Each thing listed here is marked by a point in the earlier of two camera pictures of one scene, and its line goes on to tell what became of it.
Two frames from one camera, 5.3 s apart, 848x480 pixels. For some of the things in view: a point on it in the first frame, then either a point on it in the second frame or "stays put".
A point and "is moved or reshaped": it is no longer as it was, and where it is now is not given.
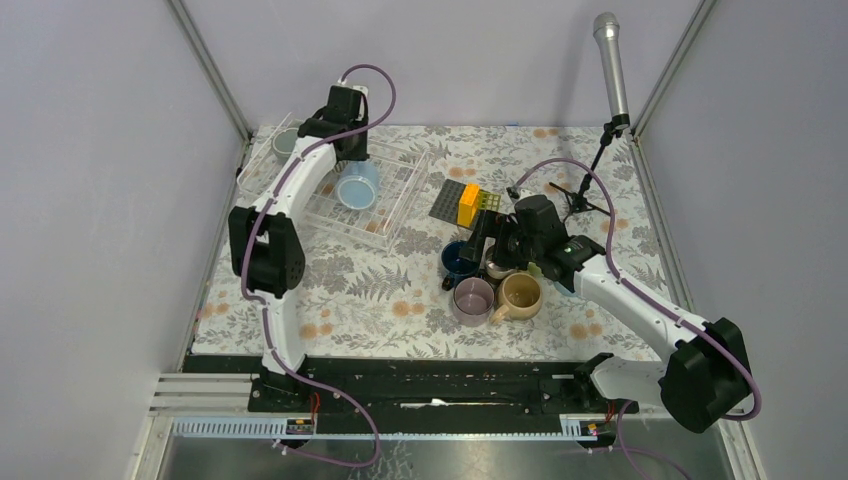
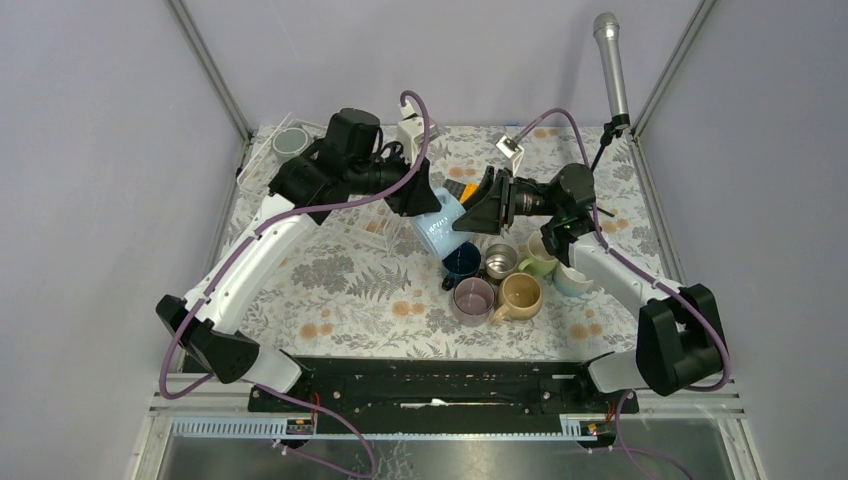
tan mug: (519, 297) stays put
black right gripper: (494, 225) → (489, 210)
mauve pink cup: (473, 300) stays put
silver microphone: (606, 28) stays put
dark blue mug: (454, 266) stays put
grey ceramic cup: (283, 143) stays put
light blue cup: (357, 185) is moved or reshaped
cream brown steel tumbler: (497, 272) stays put
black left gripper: (359, 153) → (416, 196)
